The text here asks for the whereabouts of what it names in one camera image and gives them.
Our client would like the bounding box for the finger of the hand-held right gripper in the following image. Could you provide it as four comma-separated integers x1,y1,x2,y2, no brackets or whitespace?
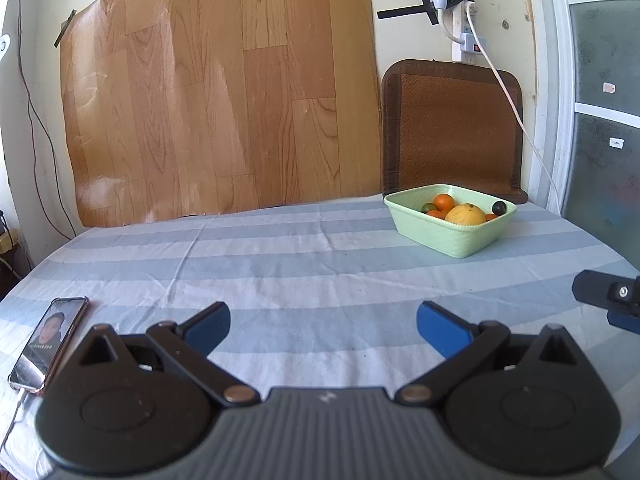
606,309,640,334
571,269,640,318

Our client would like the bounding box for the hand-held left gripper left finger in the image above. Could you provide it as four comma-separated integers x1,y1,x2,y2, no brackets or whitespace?
75,301,262,407

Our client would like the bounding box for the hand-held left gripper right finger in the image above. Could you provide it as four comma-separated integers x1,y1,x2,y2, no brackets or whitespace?
395,301,583,407

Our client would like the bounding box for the light green plastic bowl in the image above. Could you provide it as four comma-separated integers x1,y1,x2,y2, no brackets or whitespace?
384,184,518,260

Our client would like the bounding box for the large yellow citrus fruit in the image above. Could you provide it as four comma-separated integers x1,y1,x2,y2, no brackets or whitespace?
444,203,487,226

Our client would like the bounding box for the blue striped bedsheet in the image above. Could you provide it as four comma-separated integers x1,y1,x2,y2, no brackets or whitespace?
0,195,640,480

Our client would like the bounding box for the smartphone in pink case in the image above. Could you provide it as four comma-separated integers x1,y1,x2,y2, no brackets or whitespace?
8,296,91,394

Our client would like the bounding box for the brown woven seat mat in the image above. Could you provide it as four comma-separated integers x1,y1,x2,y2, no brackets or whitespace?
381,59,530,205

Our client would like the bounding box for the white framed glass door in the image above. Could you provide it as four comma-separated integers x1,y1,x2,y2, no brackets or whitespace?
542,0,640,246

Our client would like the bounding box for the white power cable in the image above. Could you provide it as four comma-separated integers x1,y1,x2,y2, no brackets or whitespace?
440,2,562,213

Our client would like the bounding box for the white phone charging cable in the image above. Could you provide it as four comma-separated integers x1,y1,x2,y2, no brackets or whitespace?
0,391,27,458

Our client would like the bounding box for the wood-pattern wall sheet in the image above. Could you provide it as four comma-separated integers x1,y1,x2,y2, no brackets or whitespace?
54,0,384,229

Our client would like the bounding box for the thin black wall cable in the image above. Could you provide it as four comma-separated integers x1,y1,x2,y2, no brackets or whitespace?
14,0,77,241

